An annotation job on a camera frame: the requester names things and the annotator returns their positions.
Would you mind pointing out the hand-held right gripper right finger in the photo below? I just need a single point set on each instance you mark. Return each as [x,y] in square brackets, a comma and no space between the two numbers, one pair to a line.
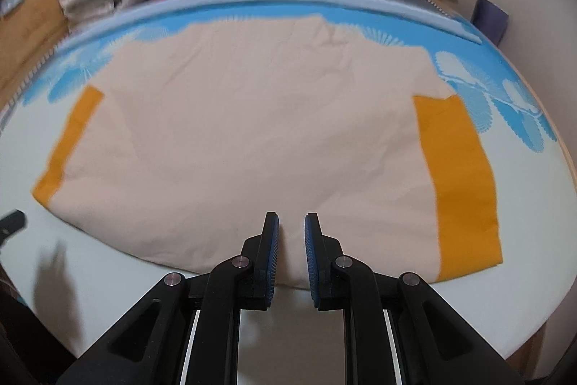
[311,258]

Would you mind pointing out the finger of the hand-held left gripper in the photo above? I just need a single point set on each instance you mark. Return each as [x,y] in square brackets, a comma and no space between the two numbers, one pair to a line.
[11,222]

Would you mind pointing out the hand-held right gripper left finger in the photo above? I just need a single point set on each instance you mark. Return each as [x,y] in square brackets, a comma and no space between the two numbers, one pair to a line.
[270,258]

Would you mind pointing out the beige and orange hooded jacket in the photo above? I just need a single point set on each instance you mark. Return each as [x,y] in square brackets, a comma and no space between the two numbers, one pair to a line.
[252,132]

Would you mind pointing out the blue patterned bed sheet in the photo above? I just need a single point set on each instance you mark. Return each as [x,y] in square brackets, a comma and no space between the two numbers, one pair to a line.
[518,231]

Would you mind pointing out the purple box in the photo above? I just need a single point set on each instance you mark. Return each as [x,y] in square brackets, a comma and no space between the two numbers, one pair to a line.
[490,19]

